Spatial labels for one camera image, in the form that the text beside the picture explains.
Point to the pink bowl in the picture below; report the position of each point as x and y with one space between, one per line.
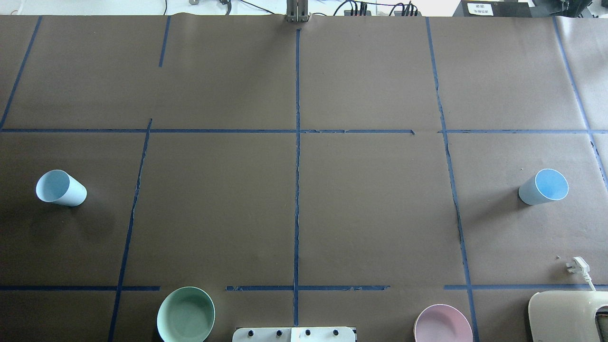
442 323

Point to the cream toaster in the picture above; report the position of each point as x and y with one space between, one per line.
568 316

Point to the green bowl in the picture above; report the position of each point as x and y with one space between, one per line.
186 315

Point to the black box with label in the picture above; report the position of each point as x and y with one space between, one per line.
492 8

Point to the light blue cup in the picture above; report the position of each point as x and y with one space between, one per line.
546 186
58 187

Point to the aluminium camera post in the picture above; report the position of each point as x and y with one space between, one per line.
297 11

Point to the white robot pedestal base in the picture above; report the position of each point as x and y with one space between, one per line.
295 334

